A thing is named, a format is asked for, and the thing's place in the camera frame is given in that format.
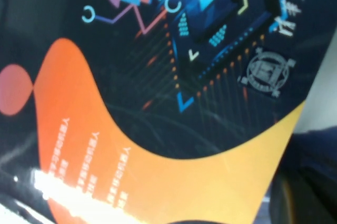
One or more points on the dark robot textbook orange blob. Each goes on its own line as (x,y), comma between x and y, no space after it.
(158,102)

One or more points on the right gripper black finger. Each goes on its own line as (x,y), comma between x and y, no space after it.
(308,200)

